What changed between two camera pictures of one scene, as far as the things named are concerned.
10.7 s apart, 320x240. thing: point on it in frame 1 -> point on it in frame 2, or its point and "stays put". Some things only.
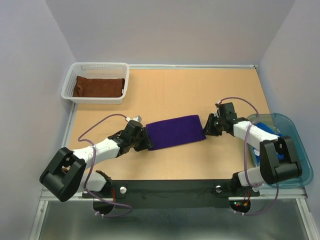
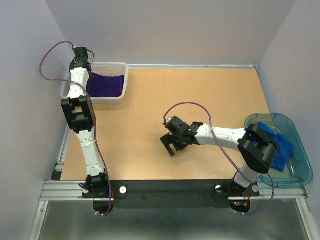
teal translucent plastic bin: x=280 y=126 stays put
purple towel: x=175 y=131 -> x=105 y=86
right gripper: x=208 y=129 -> x=168 y=139
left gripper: x=145 y=141 -> x=90 y=75
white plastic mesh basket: x=96 y=70 stays put
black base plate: x=172 y=194 stays put
